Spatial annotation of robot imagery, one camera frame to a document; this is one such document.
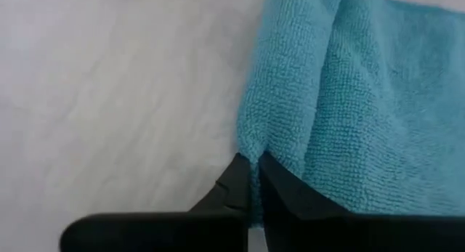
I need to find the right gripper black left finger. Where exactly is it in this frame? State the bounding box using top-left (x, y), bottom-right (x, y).
top-left (60, 152), bottom-right (252, 252)

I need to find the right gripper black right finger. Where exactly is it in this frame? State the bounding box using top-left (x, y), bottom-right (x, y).
top-left (258, 151), bottom-right (465, 252)

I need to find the blue microfibre towel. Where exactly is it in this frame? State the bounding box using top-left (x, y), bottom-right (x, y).
top-left (235, 0), bottom-right (465, 228)

